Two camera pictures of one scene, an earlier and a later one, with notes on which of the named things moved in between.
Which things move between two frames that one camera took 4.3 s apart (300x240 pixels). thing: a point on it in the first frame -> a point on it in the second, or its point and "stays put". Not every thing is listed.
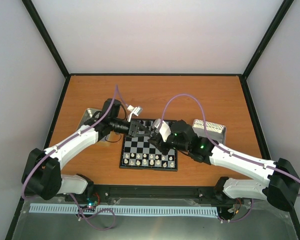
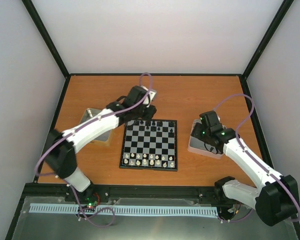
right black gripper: x=159 y=146 -> x=196 y=132
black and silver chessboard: x=137 y=152 stays put
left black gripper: x=133 y=129 -> x=152 y=110
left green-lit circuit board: x=92 y=202 stays put
